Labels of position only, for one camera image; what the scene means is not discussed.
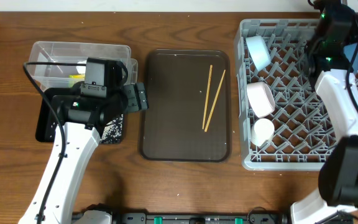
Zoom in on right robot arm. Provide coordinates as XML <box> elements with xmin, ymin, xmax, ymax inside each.
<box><xmin>290</xmin><ymin>47</ymin><xmax>358</xmax><ymax>223</ymax></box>

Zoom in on white tissue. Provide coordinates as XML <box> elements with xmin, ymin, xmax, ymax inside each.
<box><xmin>76</xmin><ymin>60</ymin><xmax>86</xmax><ymax>75</ymax></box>

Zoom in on light blue bowl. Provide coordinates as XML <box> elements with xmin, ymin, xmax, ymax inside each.
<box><xmin>246</xmin><ymin>35</ymin><xmax>271</xmax><ymax>71</ymax></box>

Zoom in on black tray bin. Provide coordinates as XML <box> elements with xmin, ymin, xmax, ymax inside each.
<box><xmin>35</xmin><ymin>87</ymin><xmax>127</xmax><ymax>144</ymax></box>

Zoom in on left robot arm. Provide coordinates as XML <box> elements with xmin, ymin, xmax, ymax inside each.
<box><xmin>19</xmin><ymin>82</ymin><xmax>149</xmax><ymax>223</ymax></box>

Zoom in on dark blue plate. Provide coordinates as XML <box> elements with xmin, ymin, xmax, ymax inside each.
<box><xmin>343</xmin><ymin>43</ymin><xmax>358</xmax><ymax>75</ymax></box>

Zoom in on clear plastic bin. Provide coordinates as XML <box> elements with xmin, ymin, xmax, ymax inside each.
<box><xmin>27</xmin><ymin>41</ymin><xmax>138</xmax><ymax>91</ymax></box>

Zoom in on brown serving tray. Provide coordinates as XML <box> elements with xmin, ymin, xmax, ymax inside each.
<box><xmin>139</xmin><ymin>49</ymin><xmax>231</xmax><ymax>162</ymax></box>

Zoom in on yellow snack wrapper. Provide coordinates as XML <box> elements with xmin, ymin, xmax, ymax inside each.
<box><xmin>69</xmin><ymin>74</ymin><xmax>85</xmax><ymax>79</ymax></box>

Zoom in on grey dishwasher rack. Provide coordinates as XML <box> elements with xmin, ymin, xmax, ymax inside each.
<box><xmin>234</xmin><ymin>18</ymin><xmax>358</xmax><ymax>171</ymax></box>

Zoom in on white cup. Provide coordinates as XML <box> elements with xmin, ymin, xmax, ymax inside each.
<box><xmin>250</xmin><ymin>118</ymin><xmax>275</xmax><ymax>147</ymax></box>

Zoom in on right wooden chopstick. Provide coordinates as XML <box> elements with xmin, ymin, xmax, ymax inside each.
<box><xmin>204</xmin><ymin>69</ymin><xmax>226</xmax><ymax>132</ymax></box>

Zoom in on wooden chopstick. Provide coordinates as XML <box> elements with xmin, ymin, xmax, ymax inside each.
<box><xmin>202</xmin><ymin>65</ymin><xmax>213</xmax><ymax>129</ymax></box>
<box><xmin>204</xmin><ymin>69</ymin><xmax>226</xmax><ymax>132</ymax></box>

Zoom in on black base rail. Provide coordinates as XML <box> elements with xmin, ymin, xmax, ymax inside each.
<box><xmin>73</xmin><ymin>203</ymin><xmax>354</xmax><ymax>224</ymax></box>

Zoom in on scattered rice grains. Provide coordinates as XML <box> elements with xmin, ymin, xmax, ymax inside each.
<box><xmin>101</xmin><ymin>114</ymin><xmax>124</xmax><ymax>144</ymax></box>

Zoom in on left wooden chopstick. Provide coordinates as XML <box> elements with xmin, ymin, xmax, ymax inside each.
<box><xmin>202</xmin><ymin>65</ymin><xmax>213</xmax><ymax>129</ymax></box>

